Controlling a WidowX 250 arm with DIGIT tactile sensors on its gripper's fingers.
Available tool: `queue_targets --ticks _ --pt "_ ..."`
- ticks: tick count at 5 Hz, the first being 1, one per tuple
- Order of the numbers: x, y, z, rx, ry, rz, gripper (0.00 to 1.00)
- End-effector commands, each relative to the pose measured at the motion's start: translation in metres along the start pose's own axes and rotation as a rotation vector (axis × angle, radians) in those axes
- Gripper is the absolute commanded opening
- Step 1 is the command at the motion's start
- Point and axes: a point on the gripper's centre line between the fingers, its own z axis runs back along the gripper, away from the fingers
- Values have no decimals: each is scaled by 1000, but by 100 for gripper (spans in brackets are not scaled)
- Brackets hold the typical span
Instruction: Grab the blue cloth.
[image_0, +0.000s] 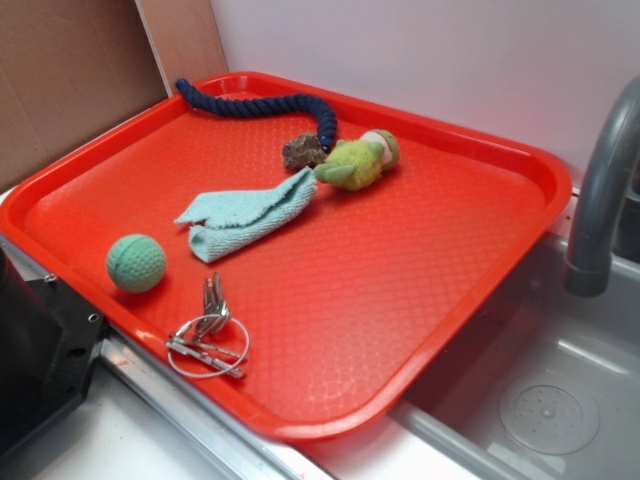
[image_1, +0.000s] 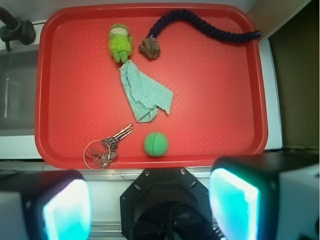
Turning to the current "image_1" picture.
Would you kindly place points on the green rubber ball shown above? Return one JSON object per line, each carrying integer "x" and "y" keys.
{"x": 155, "y": 144}

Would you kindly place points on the silver key bunch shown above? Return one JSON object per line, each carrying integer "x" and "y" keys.
{"x": 99, "y": 154}

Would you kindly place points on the red plastic tray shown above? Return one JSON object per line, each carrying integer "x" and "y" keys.
{"x": 218, "y": 105}

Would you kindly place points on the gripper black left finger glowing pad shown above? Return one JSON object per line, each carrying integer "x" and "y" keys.
{"x": 46, "y": 205}

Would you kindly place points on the green plush toy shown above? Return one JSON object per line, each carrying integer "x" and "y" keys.
{"x": 120, "y": 42}

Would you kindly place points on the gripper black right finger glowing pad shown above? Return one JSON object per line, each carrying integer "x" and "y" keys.
{"x": 269, "y": 196}

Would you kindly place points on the light blue cloth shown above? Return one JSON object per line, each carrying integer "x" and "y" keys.
{"x": 144, "y": 94}

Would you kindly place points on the brown rock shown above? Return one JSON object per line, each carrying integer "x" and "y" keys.
{"x": 150, "y": 48}

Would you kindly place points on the grey sink basin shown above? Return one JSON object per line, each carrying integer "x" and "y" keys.
{"x": 18, "y": 76}

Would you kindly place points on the black octagonal mount plate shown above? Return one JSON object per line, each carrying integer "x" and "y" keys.
{"x": 166, "y": 204}

